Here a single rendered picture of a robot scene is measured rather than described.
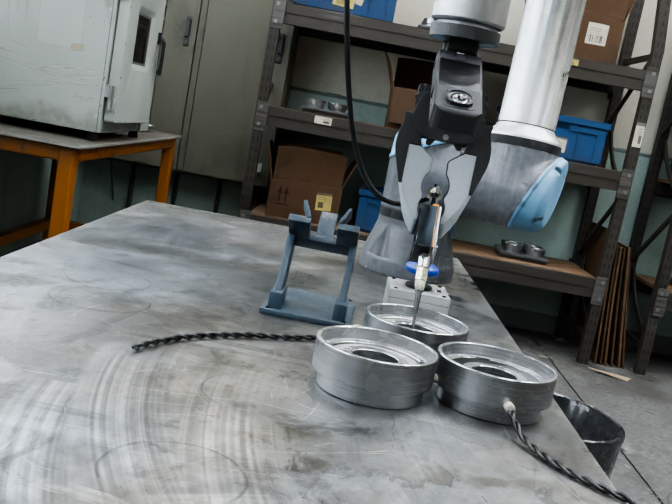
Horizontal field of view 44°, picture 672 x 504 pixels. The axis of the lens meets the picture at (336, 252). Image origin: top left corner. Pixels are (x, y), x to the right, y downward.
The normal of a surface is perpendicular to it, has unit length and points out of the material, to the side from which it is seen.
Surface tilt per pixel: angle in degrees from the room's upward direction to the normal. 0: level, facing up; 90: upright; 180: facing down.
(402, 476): 0
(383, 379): 90
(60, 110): 90
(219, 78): 90
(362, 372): 90
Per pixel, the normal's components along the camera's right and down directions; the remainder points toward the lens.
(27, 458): 0.18, -0.97
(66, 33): -0.03, 0.17
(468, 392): -0.54, 0.04
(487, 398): -0.25, 0.11
